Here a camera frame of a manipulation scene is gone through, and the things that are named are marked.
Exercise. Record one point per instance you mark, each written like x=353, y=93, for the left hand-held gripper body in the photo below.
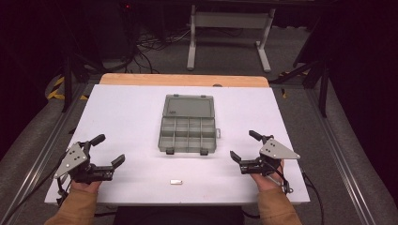
x=73, y=157

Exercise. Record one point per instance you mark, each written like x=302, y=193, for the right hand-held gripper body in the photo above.
x=275, y=150

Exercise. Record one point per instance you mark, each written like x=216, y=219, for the person's left hand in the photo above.
x=85, y=187

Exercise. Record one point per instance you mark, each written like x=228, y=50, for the person's right hand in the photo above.
x=268, y=182

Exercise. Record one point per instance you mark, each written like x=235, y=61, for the white board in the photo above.
x=131, y=115

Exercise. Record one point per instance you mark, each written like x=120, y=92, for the clear grey compartment box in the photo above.
x=187, y=125

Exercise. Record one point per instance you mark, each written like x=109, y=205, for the small silver metal block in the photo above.
x=176, y=182

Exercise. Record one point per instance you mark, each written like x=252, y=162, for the yellow black floor tape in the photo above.
x=58, y=90

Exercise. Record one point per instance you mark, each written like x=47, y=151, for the black metal stand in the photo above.
x=67, y=78
x=324, y=90

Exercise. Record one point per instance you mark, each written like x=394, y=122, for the person's dark clothing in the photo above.
x=178, y=216

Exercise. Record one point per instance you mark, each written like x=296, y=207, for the dark equipment case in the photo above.
x=120, y=28

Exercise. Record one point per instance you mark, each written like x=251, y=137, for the white metal stand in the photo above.
x=230, y=20

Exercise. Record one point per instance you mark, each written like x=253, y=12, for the aluminium floor rail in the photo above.
x=40, y=153
x=341, y=162

